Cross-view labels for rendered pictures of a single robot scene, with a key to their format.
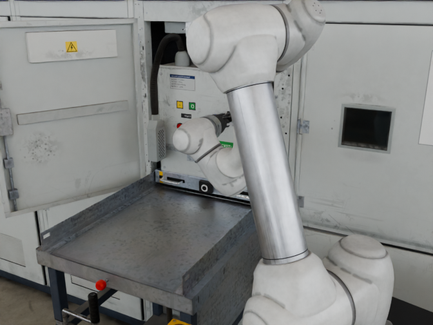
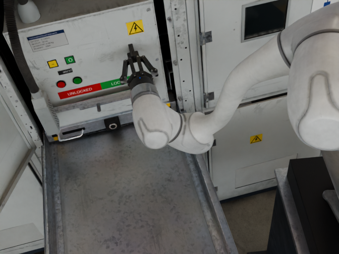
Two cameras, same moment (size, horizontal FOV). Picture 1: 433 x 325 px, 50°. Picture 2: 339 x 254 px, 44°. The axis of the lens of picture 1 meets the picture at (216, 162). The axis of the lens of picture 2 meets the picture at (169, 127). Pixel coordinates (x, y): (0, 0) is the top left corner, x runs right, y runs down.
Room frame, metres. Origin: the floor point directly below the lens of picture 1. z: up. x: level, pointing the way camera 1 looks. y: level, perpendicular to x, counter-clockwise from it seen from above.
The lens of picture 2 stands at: (0.76, 0.49, 2.13)
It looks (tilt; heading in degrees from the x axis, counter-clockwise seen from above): 49 degrees down; 327
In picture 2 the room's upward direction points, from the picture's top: 9 degrees counter-clockwise
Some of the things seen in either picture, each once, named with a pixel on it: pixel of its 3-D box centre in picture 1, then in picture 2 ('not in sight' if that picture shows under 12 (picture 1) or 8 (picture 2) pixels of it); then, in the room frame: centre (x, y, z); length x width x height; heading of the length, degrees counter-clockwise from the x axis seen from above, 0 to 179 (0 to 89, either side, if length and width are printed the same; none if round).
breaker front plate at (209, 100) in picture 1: (207, 128); (97, 74); (1.86, 0.04, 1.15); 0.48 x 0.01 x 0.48; 63
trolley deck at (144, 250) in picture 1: (166, 233); (128, 198); (1.56, 0.19, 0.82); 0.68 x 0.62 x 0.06; 153
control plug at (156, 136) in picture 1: (156, 139); (46, 111); (1.90, 0.25, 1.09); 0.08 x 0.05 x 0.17; 153
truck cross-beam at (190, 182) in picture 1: (209, 184); (111, 117); (1.88, 0.03, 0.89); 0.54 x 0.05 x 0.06; 63
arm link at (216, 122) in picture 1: (207, 128); (145, 98); (1.57, 0.03, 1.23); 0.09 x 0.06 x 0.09; 63
